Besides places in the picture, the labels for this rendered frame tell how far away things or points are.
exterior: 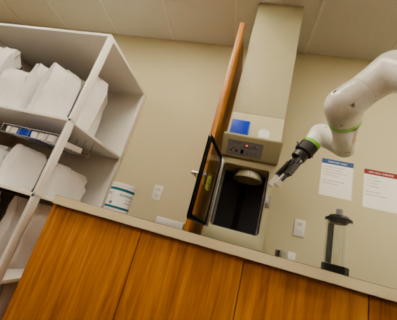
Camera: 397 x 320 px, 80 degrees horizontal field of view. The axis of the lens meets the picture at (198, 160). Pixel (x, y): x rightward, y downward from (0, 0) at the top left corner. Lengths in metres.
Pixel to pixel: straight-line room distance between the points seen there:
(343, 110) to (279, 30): 1.16
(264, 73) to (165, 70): 1.03
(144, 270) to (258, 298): 0.46
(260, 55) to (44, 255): 1.67
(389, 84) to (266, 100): 0.79
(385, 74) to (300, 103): 1.24
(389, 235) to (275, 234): 0.70
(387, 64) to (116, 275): 1.23
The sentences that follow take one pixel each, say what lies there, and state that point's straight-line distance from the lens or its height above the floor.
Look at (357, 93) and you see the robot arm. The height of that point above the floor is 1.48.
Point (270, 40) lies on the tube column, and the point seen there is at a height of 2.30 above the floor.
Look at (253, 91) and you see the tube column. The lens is 1.62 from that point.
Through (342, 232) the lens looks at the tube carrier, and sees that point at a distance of 1.21.
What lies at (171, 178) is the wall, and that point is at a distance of 1.86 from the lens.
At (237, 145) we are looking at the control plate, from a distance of 1.35.
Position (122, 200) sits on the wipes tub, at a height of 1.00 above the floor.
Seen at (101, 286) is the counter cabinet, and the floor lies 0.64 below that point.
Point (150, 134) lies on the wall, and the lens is 2.05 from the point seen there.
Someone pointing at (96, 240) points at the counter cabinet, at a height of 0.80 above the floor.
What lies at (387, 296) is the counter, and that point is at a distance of 1.15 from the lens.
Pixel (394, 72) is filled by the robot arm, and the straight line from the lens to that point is 0.94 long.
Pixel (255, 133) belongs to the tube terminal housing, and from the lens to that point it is 1.47.
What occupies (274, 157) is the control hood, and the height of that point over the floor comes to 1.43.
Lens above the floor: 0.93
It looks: 17 degrees up
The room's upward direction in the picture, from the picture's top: 16 degrees clockwise
